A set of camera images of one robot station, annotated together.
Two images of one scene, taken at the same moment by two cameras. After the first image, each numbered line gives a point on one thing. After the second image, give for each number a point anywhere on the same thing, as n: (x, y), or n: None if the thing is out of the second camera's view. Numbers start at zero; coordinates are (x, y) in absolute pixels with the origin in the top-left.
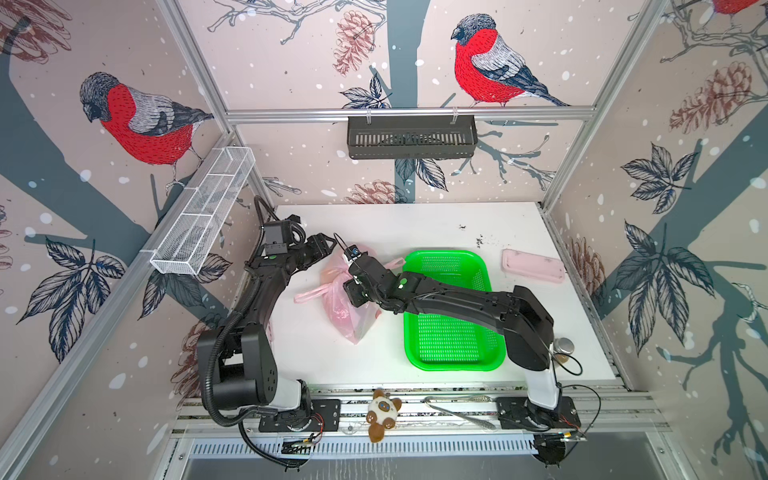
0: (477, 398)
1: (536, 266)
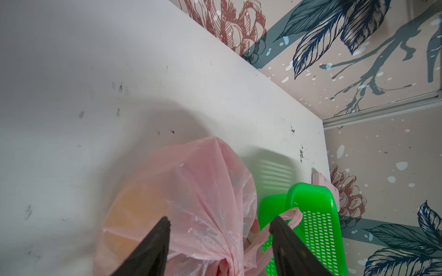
0: None
1: (318, 179)
